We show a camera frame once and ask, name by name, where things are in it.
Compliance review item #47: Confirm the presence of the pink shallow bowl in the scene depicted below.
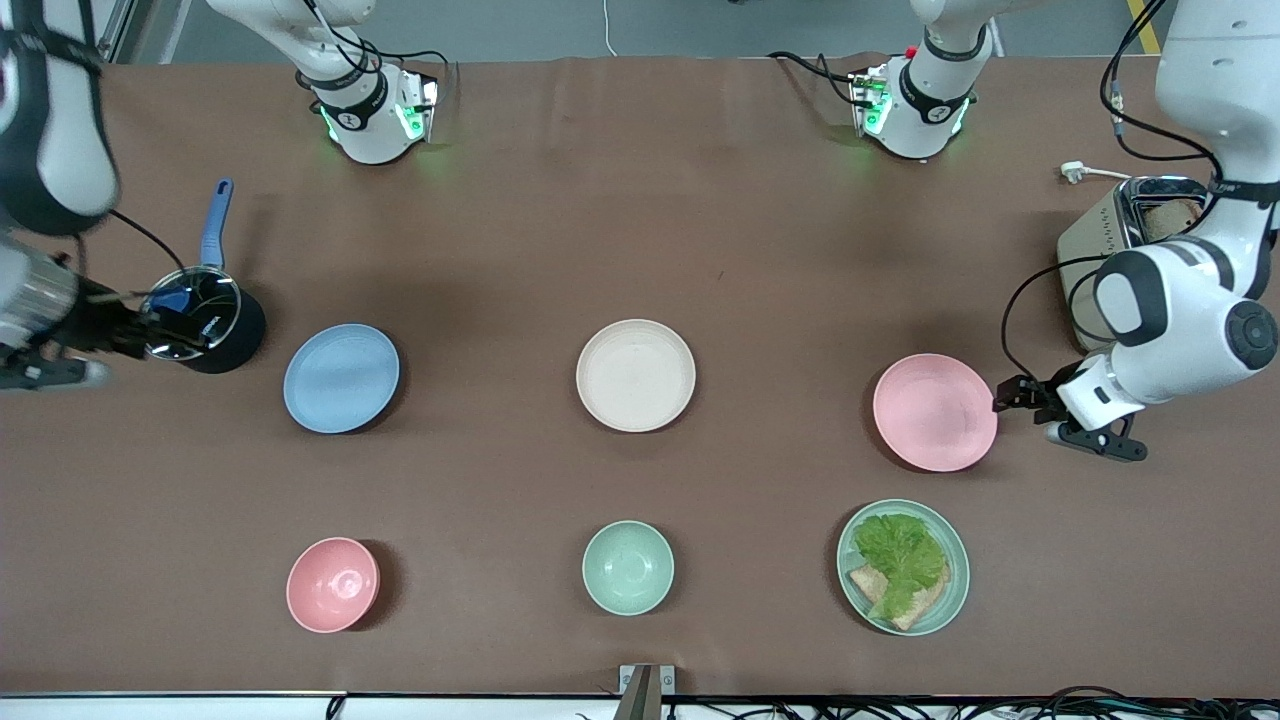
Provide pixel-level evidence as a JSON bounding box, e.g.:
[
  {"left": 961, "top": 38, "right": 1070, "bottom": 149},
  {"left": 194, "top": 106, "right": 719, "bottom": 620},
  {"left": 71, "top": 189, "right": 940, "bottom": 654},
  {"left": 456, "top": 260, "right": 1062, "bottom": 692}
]
[{"left": 873, "top": 353, "right": 999, "bottom": 473}]

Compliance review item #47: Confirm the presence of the blue shallow bowl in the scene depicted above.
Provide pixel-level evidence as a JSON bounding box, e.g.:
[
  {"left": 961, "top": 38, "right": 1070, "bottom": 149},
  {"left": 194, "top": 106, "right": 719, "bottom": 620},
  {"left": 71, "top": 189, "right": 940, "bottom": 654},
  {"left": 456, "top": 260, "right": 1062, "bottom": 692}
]
[{"left": 283, "top": 323, "right": 401, "bottom": 435}]

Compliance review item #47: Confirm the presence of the glass lid with blue knob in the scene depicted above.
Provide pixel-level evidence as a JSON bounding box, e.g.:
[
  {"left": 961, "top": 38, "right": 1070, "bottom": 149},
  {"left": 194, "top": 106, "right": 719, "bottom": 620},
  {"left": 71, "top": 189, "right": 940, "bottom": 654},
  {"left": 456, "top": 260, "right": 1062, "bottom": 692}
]
[{"left": 137, "top": 266, "right": 243, "bottom": 361}]

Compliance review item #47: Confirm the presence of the silver beige toaster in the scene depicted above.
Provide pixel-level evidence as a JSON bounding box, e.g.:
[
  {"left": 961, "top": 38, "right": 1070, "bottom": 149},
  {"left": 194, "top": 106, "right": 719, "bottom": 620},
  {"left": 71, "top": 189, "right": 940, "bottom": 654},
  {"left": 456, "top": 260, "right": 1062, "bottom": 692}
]
[{"left": 1057, "top": 176, "right": 1217, "bottom": 353}]

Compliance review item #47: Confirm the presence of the green lettuce leaf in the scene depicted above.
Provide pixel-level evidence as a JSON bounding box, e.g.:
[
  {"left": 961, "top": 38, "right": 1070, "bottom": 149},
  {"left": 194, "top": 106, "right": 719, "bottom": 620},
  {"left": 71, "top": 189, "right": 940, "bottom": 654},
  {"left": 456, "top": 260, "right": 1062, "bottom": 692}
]
[{"left": 853, "top": 513, "right": 948, "bottom": 621}]

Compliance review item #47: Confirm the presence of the green plate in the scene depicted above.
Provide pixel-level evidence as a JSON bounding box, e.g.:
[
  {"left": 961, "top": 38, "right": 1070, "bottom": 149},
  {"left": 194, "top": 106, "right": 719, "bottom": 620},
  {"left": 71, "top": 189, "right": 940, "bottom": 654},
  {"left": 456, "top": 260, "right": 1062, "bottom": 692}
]
[{"left": 837, "top": 499, "right": 971, "bottom": 637}]

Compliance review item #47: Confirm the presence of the bread slice in toaster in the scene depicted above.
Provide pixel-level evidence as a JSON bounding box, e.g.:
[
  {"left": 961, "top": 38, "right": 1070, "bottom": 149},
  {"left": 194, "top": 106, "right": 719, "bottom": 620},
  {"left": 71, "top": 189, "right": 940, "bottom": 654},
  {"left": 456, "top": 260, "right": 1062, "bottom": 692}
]
[{"left": 1143, "top": 199, "right": 1204, "bottom": 243}]

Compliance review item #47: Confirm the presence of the toasted bread slice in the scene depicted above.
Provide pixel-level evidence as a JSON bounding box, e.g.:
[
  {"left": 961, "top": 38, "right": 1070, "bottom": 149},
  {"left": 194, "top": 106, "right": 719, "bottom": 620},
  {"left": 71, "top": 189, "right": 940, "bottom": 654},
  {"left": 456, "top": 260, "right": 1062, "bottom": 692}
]
[{"left": 848, "top": 563, "right": 951, "bottom": 632}]

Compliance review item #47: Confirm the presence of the small deep pink bowl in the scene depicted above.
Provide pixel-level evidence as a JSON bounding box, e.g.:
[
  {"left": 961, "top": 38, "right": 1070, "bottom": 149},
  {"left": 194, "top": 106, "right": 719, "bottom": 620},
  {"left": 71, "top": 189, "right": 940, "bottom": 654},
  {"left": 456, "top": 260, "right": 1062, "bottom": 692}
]
[{"left": 286, "top": 537, "right": 381, "bottom": 634}]

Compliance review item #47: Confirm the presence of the beige shallow bowl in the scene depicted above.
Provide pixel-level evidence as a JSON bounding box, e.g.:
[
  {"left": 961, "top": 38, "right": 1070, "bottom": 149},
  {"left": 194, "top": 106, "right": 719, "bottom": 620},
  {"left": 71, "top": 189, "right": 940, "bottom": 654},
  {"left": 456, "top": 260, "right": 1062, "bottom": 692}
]
[{"left": 576, "top": 319, "right": 697, "bottom": 434}]

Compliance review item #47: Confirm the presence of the small deep green bowl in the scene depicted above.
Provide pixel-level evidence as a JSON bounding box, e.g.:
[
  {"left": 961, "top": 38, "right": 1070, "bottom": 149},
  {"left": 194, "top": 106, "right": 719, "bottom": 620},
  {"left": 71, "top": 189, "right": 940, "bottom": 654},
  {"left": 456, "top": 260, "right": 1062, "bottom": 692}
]
[{"left": 582, "top": 520, "right": 675, "bottom": 617}]

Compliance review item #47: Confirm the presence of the black pot with blue handle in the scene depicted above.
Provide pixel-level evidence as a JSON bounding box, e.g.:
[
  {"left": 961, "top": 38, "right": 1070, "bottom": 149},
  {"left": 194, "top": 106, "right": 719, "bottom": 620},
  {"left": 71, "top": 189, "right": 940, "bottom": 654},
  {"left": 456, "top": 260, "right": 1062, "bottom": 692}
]
[{"left": 137, "top": 179, "right": 268, "bottom": 376}]

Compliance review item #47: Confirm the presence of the aluminium frame profile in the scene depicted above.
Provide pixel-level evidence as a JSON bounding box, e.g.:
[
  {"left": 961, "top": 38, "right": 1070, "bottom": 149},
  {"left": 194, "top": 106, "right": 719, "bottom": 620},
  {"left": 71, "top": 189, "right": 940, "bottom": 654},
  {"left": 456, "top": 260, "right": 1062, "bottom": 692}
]
[{"left": 95, "top": 0, "right": 139, "bottom": 63}]

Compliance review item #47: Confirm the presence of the black right base cable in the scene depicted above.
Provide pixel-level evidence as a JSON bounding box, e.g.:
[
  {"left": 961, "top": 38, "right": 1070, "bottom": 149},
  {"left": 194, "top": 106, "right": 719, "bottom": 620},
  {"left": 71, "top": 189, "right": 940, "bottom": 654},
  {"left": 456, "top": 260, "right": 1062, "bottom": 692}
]
[{"left": 300, "top": 0, "right": 453, "bottom": 101}]

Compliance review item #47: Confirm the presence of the black base cable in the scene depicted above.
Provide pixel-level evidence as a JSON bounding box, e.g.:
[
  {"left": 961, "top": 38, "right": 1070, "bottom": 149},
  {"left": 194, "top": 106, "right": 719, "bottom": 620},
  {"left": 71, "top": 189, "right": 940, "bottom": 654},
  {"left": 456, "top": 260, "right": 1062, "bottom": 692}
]
[
  {"left": 768, "top": 50, "right": 863, "bottom": 106},
  {"left": 300, "top": 0, "right": 453, "bottom": 101}
]

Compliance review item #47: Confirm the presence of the black left base cable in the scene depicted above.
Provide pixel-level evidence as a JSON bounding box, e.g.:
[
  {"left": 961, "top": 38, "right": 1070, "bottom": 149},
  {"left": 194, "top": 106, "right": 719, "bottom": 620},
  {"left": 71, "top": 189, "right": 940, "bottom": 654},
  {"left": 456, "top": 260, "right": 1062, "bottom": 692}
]
[{"left": 768, "top": 50, "right": 863, "bottom": 106}]

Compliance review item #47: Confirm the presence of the metal table bracket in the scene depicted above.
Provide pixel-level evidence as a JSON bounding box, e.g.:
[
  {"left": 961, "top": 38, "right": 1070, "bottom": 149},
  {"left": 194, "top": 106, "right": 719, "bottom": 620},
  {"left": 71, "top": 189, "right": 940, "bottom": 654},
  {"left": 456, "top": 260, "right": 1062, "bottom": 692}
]
[{"left": 617, "top": 664, "right": 677, "bottom": 720}]

